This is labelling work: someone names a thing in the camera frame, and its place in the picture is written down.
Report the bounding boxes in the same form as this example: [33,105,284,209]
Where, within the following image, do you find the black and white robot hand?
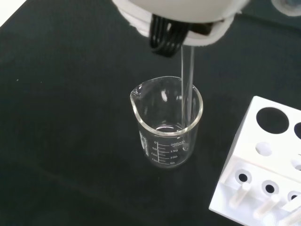
[111,0,250,57]

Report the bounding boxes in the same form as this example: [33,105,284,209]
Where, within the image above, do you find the black bench cloth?
[0,0,301,226]

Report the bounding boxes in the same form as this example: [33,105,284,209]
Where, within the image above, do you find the white test tube rack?
[208,95,301,226]

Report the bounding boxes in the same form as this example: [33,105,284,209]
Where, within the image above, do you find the clear graduated glass beaker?
[129,75,204,169]

